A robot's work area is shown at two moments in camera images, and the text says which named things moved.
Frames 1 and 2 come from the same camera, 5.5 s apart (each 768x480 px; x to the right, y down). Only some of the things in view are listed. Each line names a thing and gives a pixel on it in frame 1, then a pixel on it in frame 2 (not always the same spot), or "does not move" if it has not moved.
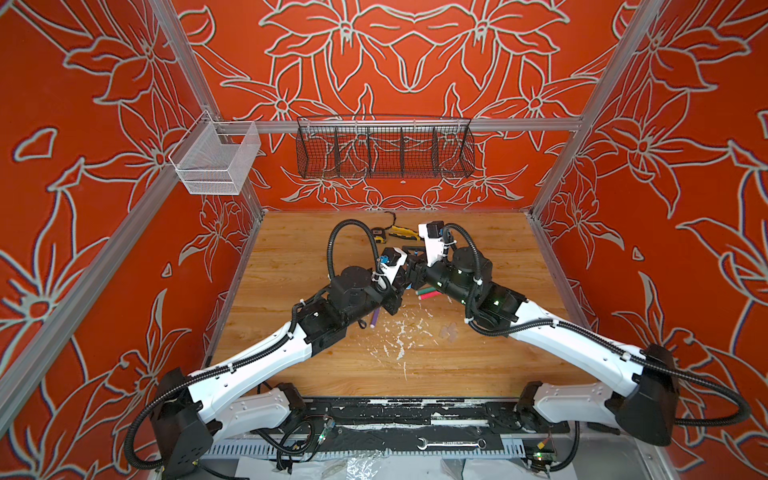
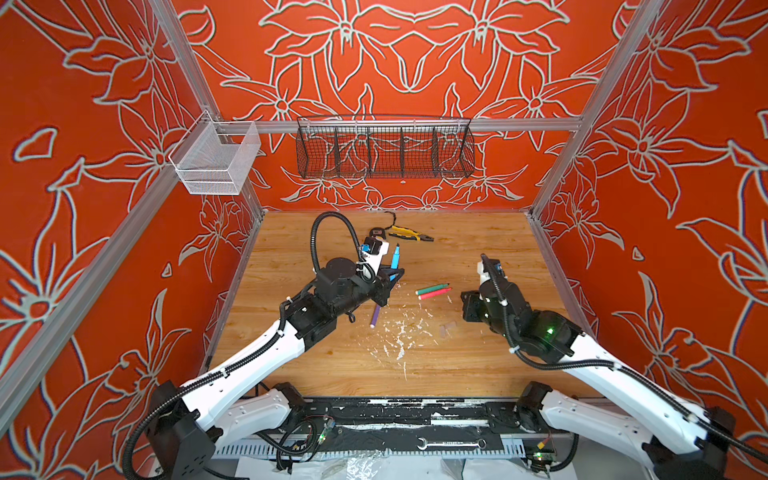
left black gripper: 393,295 to 382,284
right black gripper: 418,277 to 469,308
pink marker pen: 429,294 does not move
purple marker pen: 374,318 does not move
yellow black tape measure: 379,234 does not move
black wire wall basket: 384,146 does not move
